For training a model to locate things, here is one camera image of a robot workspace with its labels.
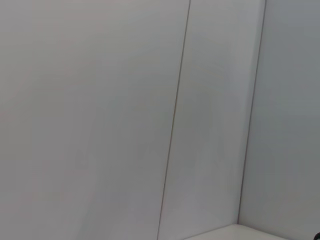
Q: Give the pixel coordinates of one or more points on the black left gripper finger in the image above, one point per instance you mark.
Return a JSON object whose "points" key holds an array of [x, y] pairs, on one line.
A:
{"points": [[318, 237]]}

